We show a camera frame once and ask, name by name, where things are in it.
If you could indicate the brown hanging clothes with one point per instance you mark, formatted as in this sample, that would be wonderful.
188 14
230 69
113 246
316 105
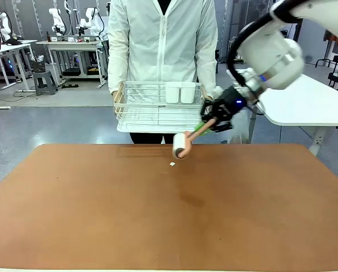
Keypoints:
335 38

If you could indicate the green-tipped right gripper finger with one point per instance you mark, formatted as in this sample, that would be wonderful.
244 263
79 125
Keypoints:
222 127
207 112

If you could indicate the white desk with laptop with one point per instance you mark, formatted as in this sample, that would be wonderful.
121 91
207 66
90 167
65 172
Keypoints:
10 48

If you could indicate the white framed workbench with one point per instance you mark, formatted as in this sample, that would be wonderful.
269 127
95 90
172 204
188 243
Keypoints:
72 44

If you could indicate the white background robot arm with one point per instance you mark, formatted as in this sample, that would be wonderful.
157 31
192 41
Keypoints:
0 24
92 21
57 21

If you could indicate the white side table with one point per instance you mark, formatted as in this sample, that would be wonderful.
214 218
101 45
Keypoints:
304 105

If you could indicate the person's left hand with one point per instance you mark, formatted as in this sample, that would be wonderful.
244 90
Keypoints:
209 98

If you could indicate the person's right forearm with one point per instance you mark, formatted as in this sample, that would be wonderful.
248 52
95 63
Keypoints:
118 68

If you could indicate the black floor power strip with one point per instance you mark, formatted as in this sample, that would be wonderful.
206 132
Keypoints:
69 85

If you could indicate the person's left forearm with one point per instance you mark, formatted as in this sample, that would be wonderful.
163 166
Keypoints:
207 71

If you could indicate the person's right hand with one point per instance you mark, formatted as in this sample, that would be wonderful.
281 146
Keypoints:
116 96

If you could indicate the grey plastic stool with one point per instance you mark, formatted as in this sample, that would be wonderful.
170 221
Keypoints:
44 82

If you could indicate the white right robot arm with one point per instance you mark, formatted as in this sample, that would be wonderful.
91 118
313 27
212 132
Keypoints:
273 51

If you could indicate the person in white jacket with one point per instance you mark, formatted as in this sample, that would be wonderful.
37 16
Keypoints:
161 48

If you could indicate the white plastic utensil holder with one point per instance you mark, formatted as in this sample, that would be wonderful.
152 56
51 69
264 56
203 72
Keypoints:
180 92

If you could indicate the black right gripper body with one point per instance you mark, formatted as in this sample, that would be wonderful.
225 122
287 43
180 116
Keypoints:
228 106

